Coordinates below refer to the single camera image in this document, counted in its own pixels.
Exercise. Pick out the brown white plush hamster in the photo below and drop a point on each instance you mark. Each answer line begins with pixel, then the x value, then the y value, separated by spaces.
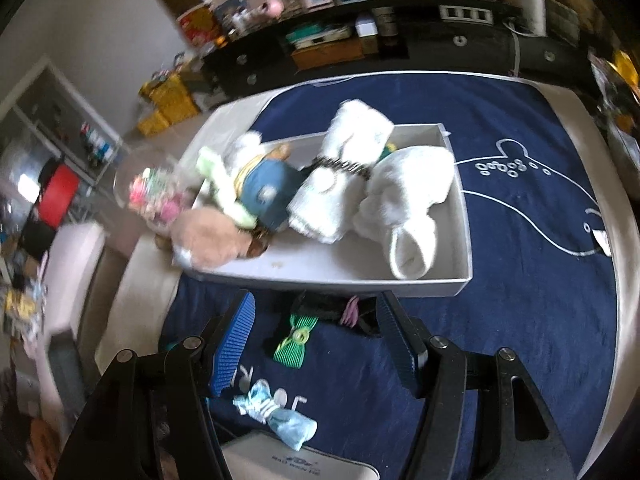
pixel 205 239

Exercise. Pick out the black sock with purple tie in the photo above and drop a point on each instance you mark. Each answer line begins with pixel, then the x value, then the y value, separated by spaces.
pixel 356 313

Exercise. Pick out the wooden storage box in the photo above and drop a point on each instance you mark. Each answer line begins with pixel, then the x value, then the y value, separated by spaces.
pixel 332 53

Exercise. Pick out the white waffle towel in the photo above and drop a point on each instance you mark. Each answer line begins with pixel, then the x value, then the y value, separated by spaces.
pixel 325 203

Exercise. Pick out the navy blue printed cloth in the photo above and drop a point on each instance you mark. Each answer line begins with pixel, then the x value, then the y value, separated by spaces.
pixel 540 285

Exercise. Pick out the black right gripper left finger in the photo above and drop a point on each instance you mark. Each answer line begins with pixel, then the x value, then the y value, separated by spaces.
pixel 115 436

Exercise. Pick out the white plush bear denim overalls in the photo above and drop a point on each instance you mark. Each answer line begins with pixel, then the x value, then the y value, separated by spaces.
pixel 250 182

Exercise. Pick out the light blue small garment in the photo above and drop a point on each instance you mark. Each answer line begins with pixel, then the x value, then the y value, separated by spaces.
pixel 290 427

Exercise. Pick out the glass dome with pink rose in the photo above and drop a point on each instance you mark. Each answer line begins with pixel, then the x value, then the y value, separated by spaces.
pixel 150 183

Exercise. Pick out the white fluffy sock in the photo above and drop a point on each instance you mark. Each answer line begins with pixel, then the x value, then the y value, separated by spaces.
pixel 395 210

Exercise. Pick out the white beige device case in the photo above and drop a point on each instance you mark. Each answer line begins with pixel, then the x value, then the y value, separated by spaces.
pixel 261 456

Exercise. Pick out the yellow plastic crates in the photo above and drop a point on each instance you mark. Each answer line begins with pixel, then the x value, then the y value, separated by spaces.
pixel 171 101

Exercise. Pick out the white air purifier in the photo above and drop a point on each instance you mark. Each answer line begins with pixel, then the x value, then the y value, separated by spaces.
pixel 535 18

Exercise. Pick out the black leopard hair scrunchie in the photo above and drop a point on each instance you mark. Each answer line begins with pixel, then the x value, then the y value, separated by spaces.
pixel 336 164

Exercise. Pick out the pink round speaker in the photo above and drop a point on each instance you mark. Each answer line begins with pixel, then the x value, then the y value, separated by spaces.
pixel 272 9

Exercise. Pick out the green knitted headband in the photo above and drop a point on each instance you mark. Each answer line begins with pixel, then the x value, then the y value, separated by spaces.
pixel 292 349

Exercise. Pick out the red chair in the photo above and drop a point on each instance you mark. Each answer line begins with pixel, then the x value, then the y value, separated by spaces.
pixel 57 193

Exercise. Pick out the red festive box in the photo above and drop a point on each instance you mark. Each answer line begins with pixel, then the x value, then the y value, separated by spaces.
pixel 201 27

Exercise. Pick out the white cardboard box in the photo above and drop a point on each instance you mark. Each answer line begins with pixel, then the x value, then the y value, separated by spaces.
pixel 354 264

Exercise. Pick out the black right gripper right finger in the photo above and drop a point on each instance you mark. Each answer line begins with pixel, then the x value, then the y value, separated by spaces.
pixel 483 405

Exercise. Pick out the black tv cabinet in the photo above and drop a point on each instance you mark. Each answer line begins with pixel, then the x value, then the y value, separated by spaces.
pixel 461 36

